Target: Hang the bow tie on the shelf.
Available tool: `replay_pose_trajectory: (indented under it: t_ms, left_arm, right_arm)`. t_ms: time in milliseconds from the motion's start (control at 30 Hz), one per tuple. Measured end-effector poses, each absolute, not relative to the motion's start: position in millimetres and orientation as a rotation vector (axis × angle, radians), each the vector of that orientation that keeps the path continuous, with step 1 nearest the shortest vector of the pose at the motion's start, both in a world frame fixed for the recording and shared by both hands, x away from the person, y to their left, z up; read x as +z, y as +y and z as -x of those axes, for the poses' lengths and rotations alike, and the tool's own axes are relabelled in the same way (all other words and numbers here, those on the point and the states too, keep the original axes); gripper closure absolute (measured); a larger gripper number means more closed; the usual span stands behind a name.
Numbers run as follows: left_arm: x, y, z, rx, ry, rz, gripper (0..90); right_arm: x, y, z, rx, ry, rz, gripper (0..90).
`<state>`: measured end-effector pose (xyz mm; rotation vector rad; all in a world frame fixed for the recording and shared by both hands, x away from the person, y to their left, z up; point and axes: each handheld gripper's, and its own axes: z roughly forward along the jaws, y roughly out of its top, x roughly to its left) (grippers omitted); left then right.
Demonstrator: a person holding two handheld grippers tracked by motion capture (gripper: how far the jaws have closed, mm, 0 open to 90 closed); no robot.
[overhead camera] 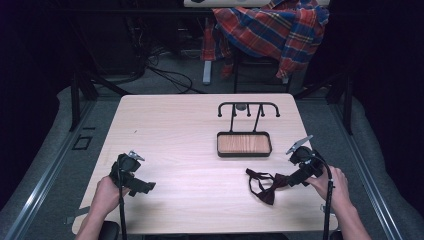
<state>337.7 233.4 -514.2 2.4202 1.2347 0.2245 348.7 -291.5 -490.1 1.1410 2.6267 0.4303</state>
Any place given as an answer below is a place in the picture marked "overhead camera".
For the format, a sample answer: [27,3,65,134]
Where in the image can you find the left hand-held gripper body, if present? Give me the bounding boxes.
[108,150,146,193]

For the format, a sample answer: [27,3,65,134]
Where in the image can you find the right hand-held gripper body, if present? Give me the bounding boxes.
[285,134,325,183]

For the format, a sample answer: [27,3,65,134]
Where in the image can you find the dark red bow tie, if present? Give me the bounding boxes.
[245,168,291,206]

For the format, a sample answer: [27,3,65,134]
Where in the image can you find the person's left hand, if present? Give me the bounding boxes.
[90,175,131,217]

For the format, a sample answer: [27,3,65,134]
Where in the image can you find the person's right hand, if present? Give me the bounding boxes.
[305,165,349,214]

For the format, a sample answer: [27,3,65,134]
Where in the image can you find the black rack with wooden tray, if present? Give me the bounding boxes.
[216,101,281,158]

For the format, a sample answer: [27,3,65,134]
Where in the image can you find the black metal stand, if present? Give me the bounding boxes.
[68,68,131,133]

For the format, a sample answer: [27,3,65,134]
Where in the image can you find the black metal chair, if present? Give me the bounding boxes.
[232,49,294,94]

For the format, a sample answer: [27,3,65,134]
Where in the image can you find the white power strip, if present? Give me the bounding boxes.
[202,59,213,86]

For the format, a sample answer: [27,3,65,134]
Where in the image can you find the red blue plaid shirt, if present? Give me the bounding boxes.
[200,0,330,80]

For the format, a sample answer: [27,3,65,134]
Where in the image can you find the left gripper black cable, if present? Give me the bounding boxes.
[116,159,128,240]

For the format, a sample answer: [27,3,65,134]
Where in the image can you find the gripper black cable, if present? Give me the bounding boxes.
[308,151,335,240]
[116,159,128,240]

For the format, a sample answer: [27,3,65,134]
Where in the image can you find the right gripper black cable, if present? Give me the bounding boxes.
[308,151,335,240]

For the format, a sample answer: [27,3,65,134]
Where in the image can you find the black floor cables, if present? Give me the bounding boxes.
[96,19,208,95]

